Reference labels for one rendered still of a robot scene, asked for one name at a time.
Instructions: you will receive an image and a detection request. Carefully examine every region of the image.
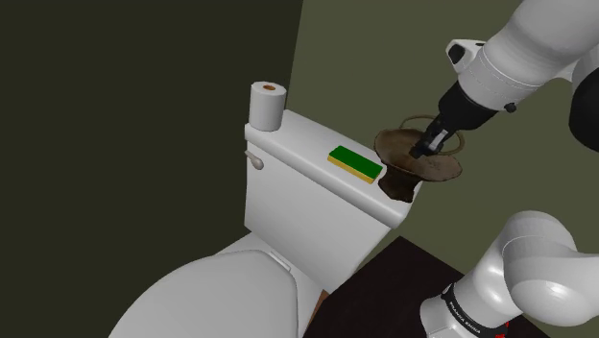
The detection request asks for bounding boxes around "brown wide-rimmed vase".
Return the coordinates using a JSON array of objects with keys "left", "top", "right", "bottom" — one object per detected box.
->
[{"left": 372, "top": 127, "right": 465, "bottom": 204}]

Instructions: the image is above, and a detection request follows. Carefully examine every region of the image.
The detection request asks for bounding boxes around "green and yellow sponge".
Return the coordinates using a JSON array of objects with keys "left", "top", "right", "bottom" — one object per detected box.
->
[{"left": 326, "top": 144, "right": 385, "bottom": 185}]

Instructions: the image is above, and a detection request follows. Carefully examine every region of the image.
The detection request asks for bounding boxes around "white toilet paper roll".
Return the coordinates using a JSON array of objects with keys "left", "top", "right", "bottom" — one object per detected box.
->
[{"left": 248, "top": 81, "right": 288, "bottom": 133}]

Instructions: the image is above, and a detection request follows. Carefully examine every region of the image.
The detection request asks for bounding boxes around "dark robot stand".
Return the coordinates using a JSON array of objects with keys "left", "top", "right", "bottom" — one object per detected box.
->
[{"left": 302, "top": 235, "right": 551, "bottom": 338}]

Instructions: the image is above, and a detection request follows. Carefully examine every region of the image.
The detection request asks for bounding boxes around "thin brown ring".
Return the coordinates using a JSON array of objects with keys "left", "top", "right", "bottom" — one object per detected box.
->
[{"left": 398, "top": 113, "right": 466, "bottom": 157}]

